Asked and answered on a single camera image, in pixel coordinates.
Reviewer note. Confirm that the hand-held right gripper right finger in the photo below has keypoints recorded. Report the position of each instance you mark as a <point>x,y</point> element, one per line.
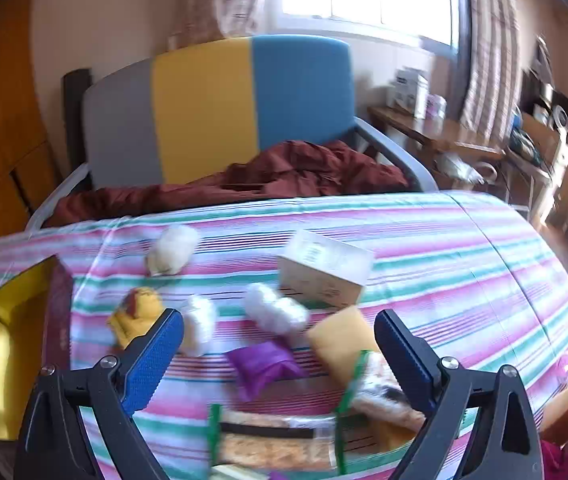
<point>403,355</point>

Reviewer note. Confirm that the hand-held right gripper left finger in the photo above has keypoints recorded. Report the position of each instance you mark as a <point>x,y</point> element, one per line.
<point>151,360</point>

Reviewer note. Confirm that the purple packet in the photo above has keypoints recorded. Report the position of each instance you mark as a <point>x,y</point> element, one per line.
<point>264,365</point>

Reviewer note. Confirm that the beige cardboard box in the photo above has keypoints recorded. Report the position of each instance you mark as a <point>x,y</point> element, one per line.
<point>324,272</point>

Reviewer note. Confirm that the maroon gift box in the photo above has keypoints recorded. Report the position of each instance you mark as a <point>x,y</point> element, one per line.
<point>4,360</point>

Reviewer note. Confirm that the snack packet with black band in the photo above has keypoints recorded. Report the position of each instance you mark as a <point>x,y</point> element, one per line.
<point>274,442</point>

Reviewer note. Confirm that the yellow and red toy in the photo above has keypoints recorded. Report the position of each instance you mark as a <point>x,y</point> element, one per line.
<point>134,317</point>

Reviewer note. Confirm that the green-edged snack packet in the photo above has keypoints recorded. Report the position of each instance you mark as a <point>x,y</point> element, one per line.
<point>378,395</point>

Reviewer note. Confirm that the small plastic-wrapped white bundle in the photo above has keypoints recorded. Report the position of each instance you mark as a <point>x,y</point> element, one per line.
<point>199,330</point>

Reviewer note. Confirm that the yellow sponge block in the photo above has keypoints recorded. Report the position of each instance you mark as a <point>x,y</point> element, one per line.
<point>343,342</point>

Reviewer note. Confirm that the white wrapped ball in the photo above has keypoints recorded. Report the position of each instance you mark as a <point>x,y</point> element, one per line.
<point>171,250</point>

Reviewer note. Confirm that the large plastic-wrapped white bundle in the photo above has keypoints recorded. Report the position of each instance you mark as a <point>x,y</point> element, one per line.
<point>276,310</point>

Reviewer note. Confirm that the orange sponge block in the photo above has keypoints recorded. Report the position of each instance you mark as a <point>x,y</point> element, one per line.
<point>563,415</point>

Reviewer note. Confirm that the red cloth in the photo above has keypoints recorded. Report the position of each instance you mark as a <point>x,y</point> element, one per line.
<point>561,462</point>

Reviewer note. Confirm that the white plastic bag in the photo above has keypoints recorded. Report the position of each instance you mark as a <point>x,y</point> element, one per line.
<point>458,167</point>

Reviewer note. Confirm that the maroon cloth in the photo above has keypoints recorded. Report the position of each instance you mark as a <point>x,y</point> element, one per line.
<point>304,170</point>

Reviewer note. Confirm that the wooden desk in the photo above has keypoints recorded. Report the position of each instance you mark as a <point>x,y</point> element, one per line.
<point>413,130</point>

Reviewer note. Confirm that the white metal rack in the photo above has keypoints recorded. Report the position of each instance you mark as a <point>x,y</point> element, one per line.
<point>543,160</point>

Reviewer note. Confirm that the grey yellow blue chair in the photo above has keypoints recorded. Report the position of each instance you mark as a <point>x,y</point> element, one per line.
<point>204,110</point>

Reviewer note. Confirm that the white appliance box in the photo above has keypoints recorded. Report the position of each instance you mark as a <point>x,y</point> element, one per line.
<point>408,90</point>

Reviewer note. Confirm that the dark chair back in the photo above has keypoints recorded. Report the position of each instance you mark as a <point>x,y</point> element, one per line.
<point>76,105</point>

